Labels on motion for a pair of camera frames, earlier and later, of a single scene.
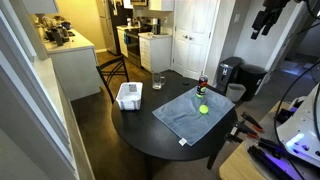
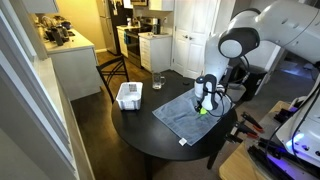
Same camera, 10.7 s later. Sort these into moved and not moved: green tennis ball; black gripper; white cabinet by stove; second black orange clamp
Moved: black gripper
Not moved: second black orange clamp; white cabinet by stove; green tennis ball
